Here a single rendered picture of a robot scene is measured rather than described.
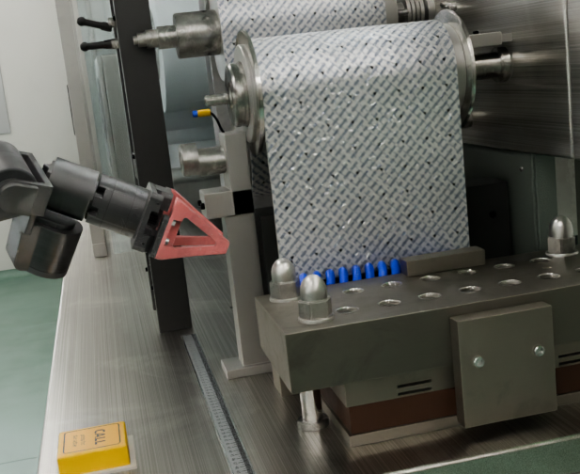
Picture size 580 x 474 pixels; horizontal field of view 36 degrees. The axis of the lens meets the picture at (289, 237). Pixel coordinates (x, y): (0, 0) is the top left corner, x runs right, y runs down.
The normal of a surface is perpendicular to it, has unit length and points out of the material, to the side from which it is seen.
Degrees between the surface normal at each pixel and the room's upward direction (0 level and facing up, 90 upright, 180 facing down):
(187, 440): 0
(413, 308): 0
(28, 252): 114
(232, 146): 90
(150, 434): 0
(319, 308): 90
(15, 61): 90
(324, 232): 90
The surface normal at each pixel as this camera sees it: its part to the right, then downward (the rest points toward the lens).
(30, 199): 0.48, 0.50
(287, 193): 0.22, 0.16
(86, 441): -0.11, -0.98
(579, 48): -0.97, 0.15
